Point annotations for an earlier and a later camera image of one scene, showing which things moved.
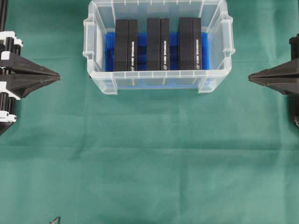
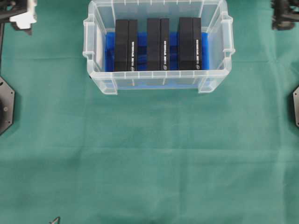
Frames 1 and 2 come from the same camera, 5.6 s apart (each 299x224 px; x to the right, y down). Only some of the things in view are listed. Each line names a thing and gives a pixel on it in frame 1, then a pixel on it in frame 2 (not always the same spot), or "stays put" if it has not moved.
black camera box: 190,43 stays put
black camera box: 126,45 stays put
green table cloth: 231,157 stays put
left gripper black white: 17,83 → 23,21
